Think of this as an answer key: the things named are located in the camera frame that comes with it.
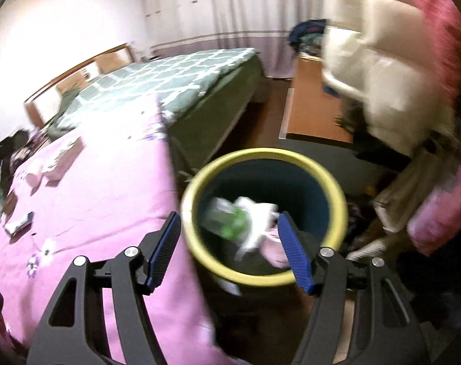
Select brown cardboard tray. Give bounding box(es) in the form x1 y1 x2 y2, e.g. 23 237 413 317
40 137 84 181

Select brown square pillow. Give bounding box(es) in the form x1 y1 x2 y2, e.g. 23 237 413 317
55 70 89 95
95 51 133 74

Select pink red small carton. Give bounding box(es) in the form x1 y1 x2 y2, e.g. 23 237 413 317
259 236 289 269

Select pink floral tablecloth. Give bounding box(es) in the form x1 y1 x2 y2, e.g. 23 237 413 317
0 101 229 364

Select orange wooden desk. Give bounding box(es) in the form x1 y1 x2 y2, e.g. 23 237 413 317
279 58 352 148

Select wooden headboard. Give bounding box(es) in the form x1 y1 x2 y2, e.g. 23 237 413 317
23 44 136 129

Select cream puffer jacket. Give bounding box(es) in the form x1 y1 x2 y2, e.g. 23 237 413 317
322 0 453 156

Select pile of dark clothes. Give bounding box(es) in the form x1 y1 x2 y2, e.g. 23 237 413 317
287 19 327 57

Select white tissue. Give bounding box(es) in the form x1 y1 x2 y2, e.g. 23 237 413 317
235 197 279 261

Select green plaid bed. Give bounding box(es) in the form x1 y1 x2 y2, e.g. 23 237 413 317
48 48 263 172

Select clear green-label plastic bottle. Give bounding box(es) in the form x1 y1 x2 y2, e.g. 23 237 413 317
201 198 249 242

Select pink white striped curtain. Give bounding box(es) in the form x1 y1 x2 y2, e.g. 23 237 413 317
144 0 324 78

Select red quilted jacket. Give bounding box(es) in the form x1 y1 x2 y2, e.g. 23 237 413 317
414 0 461 108

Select yellow-rimmed dark trash bin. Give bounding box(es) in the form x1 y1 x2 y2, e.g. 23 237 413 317
181 148 348 293

